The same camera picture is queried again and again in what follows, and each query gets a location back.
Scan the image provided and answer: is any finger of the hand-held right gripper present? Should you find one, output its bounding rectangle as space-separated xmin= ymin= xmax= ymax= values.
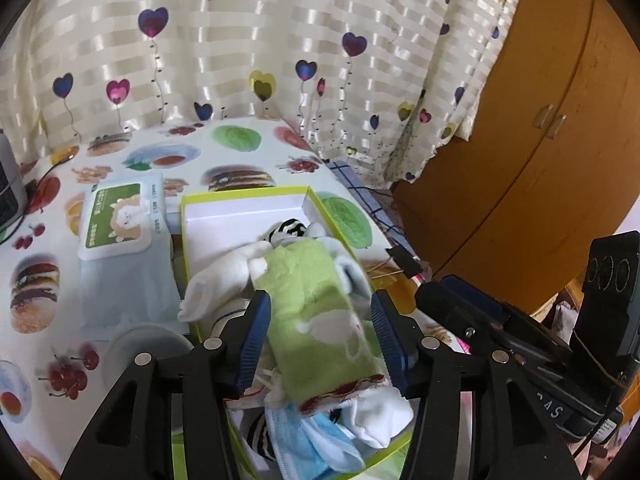
xmin=415 ymin=280 xmax=571 ymax=386
xmin=440 ymin=274 xmax=507 ymax=320

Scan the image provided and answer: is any heart print striped curtain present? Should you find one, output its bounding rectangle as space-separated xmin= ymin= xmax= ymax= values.
xmin=0 ymin=0 xmax=531 ymax=186

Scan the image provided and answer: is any black plug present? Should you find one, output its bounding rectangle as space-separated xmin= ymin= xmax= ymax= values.
xmin=385 ymin=245 xmax=422 ymax=278

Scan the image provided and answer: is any grey round lidded tin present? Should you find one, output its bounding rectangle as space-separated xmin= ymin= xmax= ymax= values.
xmin=102 ymin=324 xmax=193 ymax=386

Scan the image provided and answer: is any blue face mask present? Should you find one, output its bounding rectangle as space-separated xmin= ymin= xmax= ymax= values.
xmin=264 ymin=402 xmax=368 ymax=480

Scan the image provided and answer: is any blue plaid cloth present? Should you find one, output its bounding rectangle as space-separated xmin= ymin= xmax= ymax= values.
xmin=327 ymin=160 xmax=416 ymax=241

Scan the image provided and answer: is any green rabbit print towel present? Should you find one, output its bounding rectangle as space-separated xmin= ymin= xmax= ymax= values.
xmin=255 ymin=240 xmax=391 ymax=413

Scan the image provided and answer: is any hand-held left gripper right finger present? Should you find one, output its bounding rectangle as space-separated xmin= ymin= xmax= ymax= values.
xmin=371 ymin=289 xmax=583 ymax=480

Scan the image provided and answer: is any wooden wardrobe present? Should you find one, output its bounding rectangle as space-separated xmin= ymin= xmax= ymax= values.
xmin=392 ymin=0 xmax=640 ymax=321

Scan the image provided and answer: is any grey space heater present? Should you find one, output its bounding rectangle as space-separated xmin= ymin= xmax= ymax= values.
xmin=0 ymin=132 xmax=27 ymax=228

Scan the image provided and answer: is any pale blue plastic packet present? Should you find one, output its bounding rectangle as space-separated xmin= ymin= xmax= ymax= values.
xmin=80 ymin=217 xmax=188 ymax=343

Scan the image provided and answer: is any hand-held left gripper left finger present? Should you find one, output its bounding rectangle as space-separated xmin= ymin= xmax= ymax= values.
xmin=60 ymin=290 xmax=273 ymax=480

